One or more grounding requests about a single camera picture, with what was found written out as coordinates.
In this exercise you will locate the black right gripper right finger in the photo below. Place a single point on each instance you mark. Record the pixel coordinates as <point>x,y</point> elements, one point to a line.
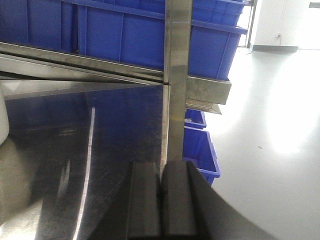
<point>192,210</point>

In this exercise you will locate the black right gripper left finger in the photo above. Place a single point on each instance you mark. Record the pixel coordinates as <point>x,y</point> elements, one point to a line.
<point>134,212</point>

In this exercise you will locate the blue bin on floor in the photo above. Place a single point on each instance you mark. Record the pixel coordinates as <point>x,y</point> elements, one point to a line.
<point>198,148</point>

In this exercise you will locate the stainless steel shelf rack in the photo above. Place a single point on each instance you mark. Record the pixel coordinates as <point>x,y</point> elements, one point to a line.
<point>27,69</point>

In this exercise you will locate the blue plastic bin upper right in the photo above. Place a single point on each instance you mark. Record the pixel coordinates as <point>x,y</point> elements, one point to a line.
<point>136,36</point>

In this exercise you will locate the blue plastic bin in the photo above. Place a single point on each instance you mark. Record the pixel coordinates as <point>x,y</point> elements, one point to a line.
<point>46,24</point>
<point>136,36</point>

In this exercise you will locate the blue plastic bin upper left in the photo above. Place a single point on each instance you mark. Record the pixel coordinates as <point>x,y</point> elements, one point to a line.
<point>46,24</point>

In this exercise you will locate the small blue bin behind post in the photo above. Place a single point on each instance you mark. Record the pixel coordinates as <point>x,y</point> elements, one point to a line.
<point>195,119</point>

